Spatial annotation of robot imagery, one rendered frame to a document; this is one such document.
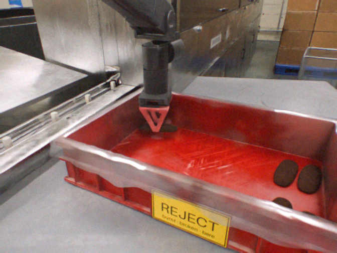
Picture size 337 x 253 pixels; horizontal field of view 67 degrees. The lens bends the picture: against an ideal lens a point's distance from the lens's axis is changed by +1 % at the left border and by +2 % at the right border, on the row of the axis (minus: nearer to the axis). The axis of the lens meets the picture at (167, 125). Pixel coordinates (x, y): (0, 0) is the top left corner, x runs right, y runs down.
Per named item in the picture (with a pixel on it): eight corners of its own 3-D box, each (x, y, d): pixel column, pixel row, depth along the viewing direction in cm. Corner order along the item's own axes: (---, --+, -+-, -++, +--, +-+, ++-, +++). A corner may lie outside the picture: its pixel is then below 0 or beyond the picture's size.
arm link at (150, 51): (136, 40, 52) (160, 42, 50) (152, 36, 58) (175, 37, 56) (138, 73, 56) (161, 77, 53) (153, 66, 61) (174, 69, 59)
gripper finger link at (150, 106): (171, 123, 66) (171, 89, 61) (168, 136, 60) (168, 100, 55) (146, 121, 67) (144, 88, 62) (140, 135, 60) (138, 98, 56)
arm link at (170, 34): (130, 9, 51) (167, 10, 48) (156, 6, 60) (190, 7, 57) (133, 68, 57) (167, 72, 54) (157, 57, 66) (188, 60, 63)
